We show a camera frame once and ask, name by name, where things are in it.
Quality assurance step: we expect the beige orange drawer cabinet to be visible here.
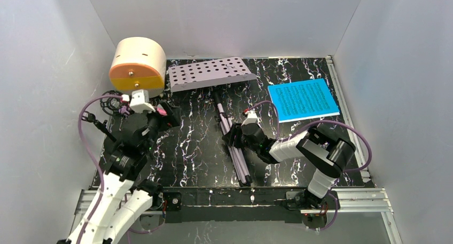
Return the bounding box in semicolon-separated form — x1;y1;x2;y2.
109;37;167;97

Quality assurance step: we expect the black round-base desktop mic stand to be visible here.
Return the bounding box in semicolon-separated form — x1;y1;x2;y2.
82;111;120;144

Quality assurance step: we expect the blue sheet music page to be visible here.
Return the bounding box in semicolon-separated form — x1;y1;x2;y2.
268;78;340;119

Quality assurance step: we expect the pink microphone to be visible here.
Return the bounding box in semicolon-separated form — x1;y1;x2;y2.
156;107;167;116

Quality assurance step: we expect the aluminium frame rail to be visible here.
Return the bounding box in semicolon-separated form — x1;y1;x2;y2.
67;54;404;244

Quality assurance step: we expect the white sheet music book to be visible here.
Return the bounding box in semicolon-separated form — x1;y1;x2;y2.
279;112;340;123

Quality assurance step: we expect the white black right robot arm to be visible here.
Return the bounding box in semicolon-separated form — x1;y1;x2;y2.
222;123;356;210

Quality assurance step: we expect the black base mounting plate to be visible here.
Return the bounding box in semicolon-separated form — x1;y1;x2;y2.
162;187;341;227

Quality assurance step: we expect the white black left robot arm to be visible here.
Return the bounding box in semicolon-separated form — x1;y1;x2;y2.
58;101;181;243

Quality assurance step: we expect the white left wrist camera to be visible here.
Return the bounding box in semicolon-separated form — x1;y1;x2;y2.
129;89;156;113

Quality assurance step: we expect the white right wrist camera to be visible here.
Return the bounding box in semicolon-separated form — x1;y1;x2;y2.
242;110;258;125

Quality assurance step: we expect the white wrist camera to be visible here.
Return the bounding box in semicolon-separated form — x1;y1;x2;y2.
129;89;156;113
242;110;258;125

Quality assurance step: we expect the purple tripod music stand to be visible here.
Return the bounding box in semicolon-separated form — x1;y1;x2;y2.
167;56;259;188

